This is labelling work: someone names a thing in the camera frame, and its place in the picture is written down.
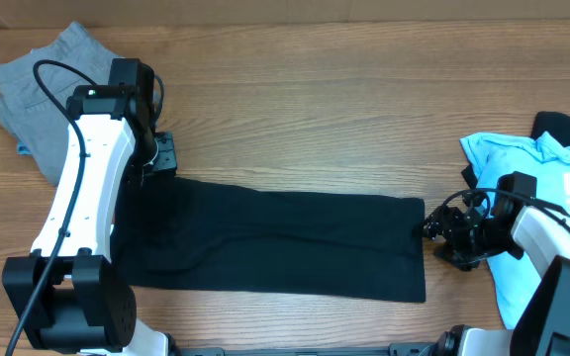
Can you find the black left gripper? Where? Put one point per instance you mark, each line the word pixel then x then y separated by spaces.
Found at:
pixel 167 162

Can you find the black t-shirt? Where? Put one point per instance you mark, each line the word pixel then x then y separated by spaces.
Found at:
pixel 182 234

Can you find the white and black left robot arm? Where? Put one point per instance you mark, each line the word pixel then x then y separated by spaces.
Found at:
pixel 66 293

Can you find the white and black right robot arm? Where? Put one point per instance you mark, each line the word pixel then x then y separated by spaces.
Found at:
pixel 542 233

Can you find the folded grey trousers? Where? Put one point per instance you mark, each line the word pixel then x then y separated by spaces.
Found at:
pixel 30 116

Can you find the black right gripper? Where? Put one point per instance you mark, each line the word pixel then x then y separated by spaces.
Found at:
pixel 443 224

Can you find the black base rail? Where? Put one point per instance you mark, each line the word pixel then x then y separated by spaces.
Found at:
pixel 394 349

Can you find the folded blue garment under trousers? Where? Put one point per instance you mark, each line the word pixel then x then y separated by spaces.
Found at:
pixel 22 149

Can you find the dark garment under blue shirt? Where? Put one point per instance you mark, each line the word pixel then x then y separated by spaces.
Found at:
pixel 567 128

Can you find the light blue t-shirt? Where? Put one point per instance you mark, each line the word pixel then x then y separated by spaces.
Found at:
pixel 493 155

